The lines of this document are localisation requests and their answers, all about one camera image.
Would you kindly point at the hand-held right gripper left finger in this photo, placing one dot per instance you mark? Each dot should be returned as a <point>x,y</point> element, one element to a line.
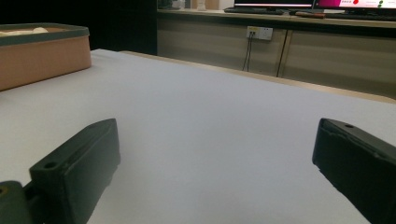
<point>77,168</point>

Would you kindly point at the reddish brown flat object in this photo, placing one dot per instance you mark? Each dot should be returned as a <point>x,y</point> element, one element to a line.
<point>309,14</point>

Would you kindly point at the long wooden counter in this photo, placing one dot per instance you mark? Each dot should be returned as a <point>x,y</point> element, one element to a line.
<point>218,46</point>

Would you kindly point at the white wall socket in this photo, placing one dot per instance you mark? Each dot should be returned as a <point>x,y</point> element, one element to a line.
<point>259,33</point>

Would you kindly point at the brown box with green rim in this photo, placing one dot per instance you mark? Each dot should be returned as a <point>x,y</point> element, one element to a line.
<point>40,59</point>

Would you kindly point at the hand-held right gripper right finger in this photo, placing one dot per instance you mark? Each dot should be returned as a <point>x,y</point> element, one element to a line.
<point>358,161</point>

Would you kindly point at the computer monitor with pink screen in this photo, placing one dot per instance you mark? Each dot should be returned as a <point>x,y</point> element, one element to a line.
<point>358,3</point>

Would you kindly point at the white bottle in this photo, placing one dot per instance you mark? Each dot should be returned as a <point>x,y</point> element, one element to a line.
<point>201,4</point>

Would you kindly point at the black keyboard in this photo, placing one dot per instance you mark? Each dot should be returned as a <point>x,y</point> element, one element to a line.
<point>361,16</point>
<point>255,11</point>

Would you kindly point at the cream cloth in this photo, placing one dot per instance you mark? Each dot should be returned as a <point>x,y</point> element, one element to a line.
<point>26,30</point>

